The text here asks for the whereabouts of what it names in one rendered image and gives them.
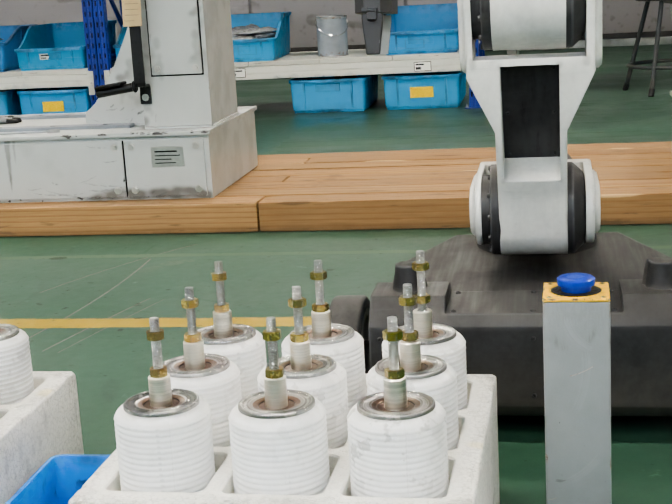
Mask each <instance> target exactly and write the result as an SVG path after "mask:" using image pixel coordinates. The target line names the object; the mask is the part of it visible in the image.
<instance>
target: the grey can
mask: <svg viewBox="0 0 672 504"><path fill-rule="evenodd" d="M346 17H347V15H328V16H317V17H316V21H315V25H316V27H317V42H318V57H336V56H346V55H349V54H348V39H347V29H348V26H347V23H348V20H347V19H346Z"/></svg>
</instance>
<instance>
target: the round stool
mask: <svg viewBox="0 0 672 504"><path fill-rule="evenodd" d="M635 1H645V5H644V9H643V13H642V17H641V21H640V25H639V29H638V33H637V37H636V41H635V45H634V49H633V53H632V57H631V60H630V63H627V65H626V67H628V72H627V76H626V80H625V83H624V86H623V89H622V90H624V91H626V90H628V88H629V85H630V84H629V82H630V78H631V75H632V71H633V69H639V70H652V71H651V80H650V89H649V93H648V97H654V92H655V89H654V87H655V78H656V70H672V66H657V63H667V62H672V59H658V51H659V42H660V33H661V24H662V15H663V6H664V3H663V0H635ZM650 1H659V8H658V17H657V26H656V35H655V44H654V53H653V60H642V61H635V59H636V55H637V51H638V47H639V43H640V39H641V35H642V31H643V27H644V23H645V20H646V16H647V12H648V8H649V4H650ZM651 63H652V66H640V65H641V64H651Z"/></svg>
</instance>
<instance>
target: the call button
mask: <svg viewBox="0 0 672 504"><path fill-rule="evenodd" d="M557 285H558V286H560V287H561V291H562V292H565V293H572V294H580V293H587V292H590V291H591V287H592V286H594V285H595V277H594V276H592V275H591V274H587V273H566V274H562V275H560V276H559V277H557Z"/></svg>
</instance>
